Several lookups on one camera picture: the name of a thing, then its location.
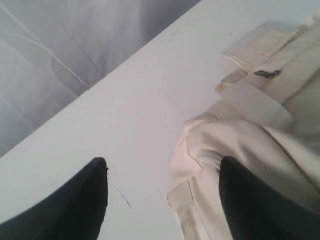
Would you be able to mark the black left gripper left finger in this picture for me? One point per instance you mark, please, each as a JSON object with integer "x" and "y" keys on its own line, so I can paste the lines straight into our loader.
{"x": 75, "y": 211}

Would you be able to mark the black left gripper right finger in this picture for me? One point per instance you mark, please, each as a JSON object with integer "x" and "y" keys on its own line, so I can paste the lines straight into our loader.
{"x": 254, "y": 211}

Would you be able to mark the cream canvas duffel bag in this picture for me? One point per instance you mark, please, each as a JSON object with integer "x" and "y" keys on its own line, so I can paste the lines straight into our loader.
{"x": 268, "y": 119}

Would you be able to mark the cream strap pad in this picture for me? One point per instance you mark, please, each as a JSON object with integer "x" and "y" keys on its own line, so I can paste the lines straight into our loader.
{"x": 254, "y": 48}

